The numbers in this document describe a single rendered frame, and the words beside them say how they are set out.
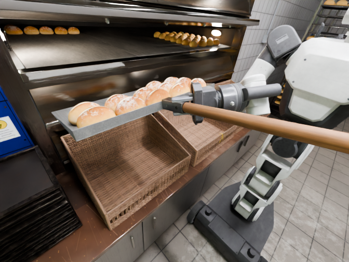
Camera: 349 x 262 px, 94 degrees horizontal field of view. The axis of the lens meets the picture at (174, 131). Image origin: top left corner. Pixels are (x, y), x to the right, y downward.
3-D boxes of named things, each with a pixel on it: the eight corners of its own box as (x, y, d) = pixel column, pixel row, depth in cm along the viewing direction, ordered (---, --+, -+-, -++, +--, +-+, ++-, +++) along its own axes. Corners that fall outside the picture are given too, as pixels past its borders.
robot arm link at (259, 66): (222, 99, 84) (251, 58, 76) (243, 113, 83) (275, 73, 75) (222, 100, 73) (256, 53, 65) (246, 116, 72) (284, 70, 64)
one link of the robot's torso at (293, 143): (282, 129, 98) (298, 103, 87) (307, 140, 91) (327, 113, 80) (264, 149, 82) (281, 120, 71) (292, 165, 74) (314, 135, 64)
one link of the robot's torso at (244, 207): (236, 196, 138) (255, 160, 107) (259, 213, 128) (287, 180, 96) (226, 208, 130) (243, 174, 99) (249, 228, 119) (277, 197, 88)
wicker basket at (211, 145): (150, 133, 138) (150, 104, 121) (193, 114, 171) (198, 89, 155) (193, 168, 111) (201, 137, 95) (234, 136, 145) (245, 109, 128)
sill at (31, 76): (21, 78, 70) (16, 69, 68) (231, 50, 177) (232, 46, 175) (23, 83, 67) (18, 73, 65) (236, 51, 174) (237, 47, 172)
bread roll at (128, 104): (139, 107, 55) (136, 92, 53) (151, 111, 51) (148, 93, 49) (112, 117, 49) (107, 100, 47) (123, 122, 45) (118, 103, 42)
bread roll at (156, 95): (163, 100, 61) (162, 85, 59) (175, 102, 57) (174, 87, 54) (141, 107, 56) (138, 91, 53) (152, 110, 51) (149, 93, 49)
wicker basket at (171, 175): (72, 170, 101) (57, 135, 85) (146, 135, 135) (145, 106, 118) (109, 234, 75) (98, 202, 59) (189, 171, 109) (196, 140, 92)
